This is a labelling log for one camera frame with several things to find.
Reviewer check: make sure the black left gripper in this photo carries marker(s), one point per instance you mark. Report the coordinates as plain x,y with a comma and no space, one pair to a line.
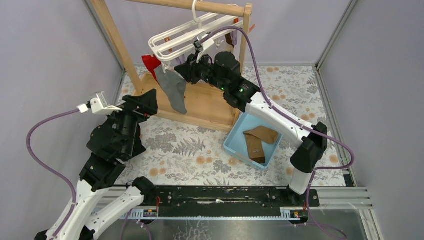
133,110

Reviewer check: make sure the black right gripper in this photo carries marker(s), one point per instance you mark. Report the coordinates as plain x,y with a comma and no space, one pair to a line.
190,68

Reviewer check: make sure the white plastic clip hanger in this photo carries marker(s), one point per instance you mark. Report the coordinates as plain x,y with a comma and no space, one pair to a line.
207,17

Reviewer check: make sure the grey sock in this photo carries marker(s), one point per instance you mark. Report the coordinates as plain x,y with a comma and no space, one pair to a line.
174,87

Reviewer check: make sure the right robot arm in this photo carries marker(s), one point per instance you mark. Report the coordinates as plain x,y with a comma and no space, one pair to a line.
308,139

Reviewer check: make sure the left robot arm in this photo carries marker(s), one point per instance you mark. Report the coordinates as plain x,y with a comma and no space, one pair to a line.
111,144

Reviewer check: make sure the wooden clothes rack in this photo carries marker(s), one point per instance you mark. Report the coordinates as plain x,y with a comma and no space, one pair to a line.
204,107

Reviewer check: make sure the red sock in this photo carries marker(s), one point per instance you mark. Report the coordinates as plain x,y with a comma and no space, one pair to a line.
151,63

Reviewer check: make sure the light blue plastic basket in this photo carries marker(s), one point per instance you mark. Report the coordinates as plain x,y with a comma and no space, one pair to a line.
235,143

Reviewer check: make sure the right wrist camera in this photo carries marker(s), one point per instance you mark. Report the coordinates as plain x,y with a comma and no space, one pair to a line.
203,44

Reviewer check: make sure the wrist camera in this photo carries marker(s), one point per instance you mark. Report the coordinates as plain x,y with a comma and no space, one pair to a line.
203,44
98,105

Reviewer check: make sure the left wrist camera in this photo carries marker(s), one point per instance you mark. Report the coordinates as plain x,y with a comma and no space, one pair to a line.
98,105

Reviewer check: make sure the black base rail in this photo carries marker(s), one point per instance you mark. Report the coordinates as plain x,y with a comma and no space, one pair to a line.
227,201

